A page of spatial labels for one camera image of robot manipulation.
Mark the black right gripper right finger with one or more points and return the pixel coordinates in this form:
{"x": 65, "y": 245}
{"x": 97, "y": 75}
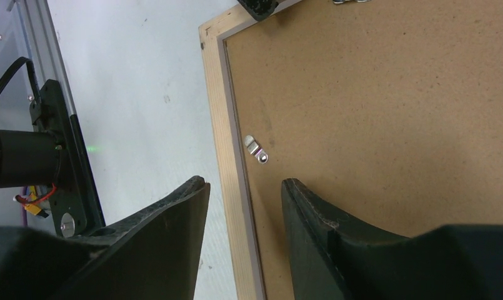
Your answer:
{"x": 335, "y": 255}

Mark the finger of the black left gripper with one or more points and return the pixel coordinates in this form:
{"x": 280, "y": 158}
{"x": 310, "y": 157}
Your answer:
{"x": 259, "y": 10}

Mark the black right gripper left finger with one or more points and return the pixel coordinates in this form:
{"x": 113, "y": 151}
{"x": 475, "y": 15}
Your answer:
{"x": 151, "y": 254}

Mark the light wooden picture frame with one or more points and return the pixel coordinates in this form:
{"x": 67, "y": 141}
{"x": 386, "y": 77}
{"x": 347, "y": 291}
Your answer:
{"x": 250, "y": 279}

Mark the brown backing board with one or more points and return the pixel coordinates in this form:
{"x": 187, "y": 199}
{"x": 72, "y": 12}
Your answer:
{"x": 389, "y": 110}

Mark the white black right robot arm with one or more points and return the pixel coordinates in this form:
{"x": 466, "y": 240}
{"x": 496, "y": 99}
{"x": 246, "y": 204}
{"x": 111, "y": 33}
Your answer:
{"x": 31, "y": 157}

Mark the small metal retaining clip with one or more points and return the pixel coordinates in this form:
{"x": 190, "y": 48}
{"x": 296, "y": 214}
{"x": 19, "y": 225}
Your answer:
{"x": 255, "y": 149}

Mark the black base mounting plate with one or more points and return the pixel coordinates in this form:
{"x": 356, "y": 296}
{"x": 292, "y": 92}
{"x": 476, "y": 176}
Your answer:
{"x": 75, "y": 205}

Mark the aluminium front rail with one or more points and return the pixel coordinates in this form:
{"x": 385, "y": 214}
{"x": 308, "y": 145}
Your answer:
{"x": 42, "y": 44}

